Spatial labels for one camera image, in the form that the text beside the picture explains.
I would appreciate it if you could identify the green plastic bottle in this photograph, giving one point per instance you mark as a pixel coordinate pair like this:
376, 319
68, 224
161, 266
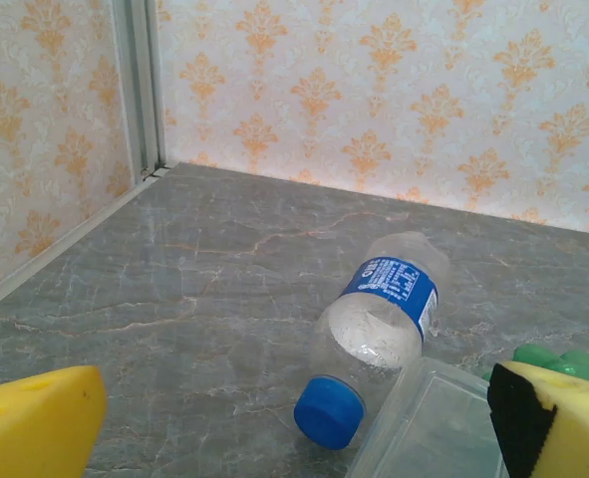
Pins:
578, 363

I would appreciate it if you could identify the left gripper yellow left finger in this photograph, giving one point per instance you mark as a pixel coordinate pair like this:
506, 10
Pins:
35, 423

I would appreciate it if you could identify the aluminium corner post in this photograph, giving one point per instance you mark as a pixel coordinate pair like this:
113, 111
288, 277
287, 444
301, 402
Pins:
137, 74

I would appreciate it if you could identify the clear squarish unlabelled plastic bottle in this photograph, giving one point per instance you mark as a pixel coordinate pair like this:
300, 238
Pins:
423, 428

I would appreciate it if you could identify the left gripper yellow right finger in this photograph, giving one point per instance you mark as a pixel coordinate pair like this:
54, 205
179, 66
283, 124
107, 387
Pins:
563, 428

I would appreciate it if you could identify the blue-label bottle with blue cap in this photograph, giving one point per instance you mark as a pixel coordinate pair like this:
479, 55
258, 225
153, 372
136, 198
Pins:
393, 284

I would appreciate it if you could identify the aluminium table edge profile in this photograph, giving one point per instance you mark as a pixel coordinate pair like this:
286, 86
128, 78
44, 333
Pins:
50, 249

